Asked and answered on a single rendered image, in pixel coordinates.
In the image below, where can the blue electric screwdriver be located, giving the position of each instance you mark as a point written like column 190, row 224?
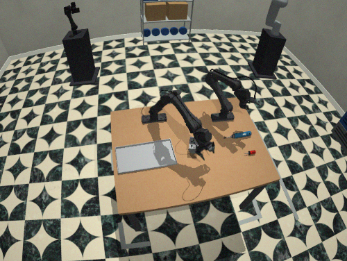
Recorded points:
column 242, row 134

